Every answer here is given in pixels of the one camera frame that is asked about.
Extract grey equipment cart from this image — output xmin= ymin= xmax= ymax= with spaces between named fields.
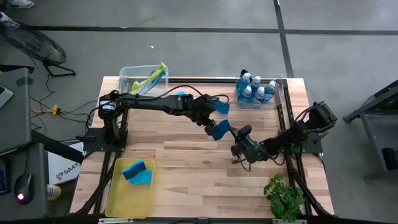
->
xmin=343 ymin=80 xmax=398 ymax=183

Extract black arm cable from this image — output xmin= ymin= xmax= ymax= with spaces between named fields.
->
xmin=155 ymin=84 xmax=231 ymax=105
xmin=231 ymin=154 xmax=285 ymax=172

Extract grey laptop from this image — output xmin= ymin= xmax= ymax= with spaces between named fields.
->
xmin=0 ymin=85 xmax=14 ymax=109

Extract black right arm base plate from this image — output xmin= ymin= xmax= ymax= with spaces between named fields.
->
xmin=278 ymin=123 xmax=324 ymax=154

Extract person's shoe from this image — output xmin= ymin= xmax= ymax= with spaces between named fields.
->
xmin=11 ymin=0 xmax=35 ymax=9
xmin=0 ymin=11 xmax=19 ymax=30
xmin=46 ymin=184 xmax=62 ymax=202

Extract clear handled plastic caddy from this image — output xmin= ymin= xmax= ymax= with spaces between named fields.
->
xmin=234 ymin=74 xmax=285 ymax=110

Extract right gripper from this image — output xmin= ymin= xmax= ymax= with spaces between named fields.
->
xmin=231 ymin=124 xmax=270 ymax=164

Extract grey desk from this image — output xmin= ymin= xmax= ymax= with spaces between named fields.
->
xmin=0 ymin=67 xmax=32 ymax=155

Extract clear plastic storage bin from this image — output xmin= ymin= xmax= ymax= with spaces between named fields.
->
xmin=118 ymin=64 xmax=170 ymax=97

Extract black desk leg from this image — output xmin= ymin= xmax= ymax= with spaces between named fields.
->
xmin=30 ymin=129 xmax=85 ymax=164

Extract white cardboard box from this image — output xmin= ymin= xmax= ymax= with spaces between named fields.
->
xmin=46 ymin=141 xmax=85 ymax=186

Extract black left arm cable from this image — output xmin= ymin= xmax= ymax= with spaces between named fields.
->
xmin=155 ymin=84 xmax=231 ymax=105

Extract keyboard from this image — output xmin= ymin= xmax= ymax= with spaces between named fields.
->
xmin=0 ymin=158 xmax=10 ymax=196

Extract green bristle dish brush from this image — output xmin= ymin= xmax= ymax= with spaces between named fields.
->
xmin=127 ymin=81 xmax=152 ymax=96
xmin=131 ymin=62 xmax=168 ymax=91

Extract yellow plastic tray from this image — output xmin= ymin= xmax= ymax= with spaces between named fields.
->
xmin=104 ymin=157 xmax=155 ymax=219

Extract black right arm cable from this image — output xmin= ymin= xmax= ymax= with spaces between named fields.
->
xmin=231 ymin=154 xmax=285 ymax=172

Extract black table rail frame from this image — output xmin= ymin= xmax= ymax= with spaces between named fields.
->
xmin=74 ymin=76 xmax=335 ymax=224

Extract black floor fan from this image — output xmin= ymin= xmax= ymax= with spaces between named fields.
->
xmin=0 ymin=20 xmax=77 ymax=78

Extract black floor cables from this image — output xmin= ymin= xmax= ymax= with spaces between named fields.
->
xmin=29 ymin=55 xmax=99 ymax=131

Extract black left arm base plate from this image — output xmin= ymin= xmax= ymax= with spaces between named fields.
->
xmin=83 ymin=127 xmax=129 ymax=153

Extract yellow power plug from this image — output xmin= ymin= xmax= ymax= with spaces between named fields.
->
xmin=32 ymin=105 xmax=60 ymax=116

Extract green artificial plant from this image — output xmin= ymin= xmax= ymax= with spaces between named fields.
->
xmin=263 ymin=173 xmax=306 ymax=222

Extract black computer mouse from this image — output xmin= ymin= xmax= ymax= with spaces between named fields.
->
xmin=14 ymin=173 xmax=34 ymax=205

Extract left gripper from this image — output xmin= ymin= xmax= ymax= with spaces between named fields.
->
xmin=194 ymin=107 xmax=221 ymax=141

